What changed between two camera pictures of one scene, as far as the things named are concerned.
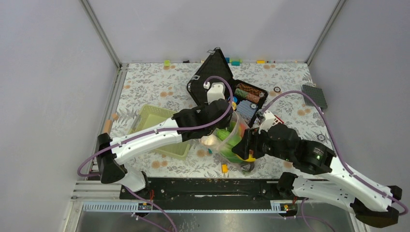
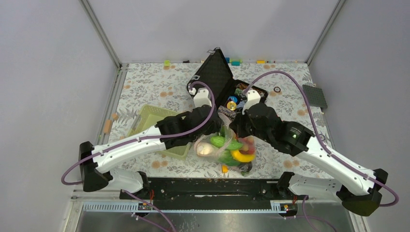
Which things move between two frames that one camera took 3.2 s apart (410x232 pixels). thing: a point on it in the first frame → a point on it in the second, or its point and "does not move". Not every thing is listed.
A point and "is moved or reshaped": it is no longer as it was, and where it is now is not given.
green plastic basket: x=147 y=116 does not move
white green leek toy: x=208 y=140 → x=204 y=148
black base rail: x=208 y=194 does not move
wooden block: x=108 y=126 does not move
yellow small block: x=225 y=168 does not move
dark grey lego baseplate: x=316 y=94 does not move
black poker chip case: x=246 y=99 does not move
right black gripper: x=241 y=148 → x=237 y=124
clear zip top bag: x=221 y=143 is moved or reshaped
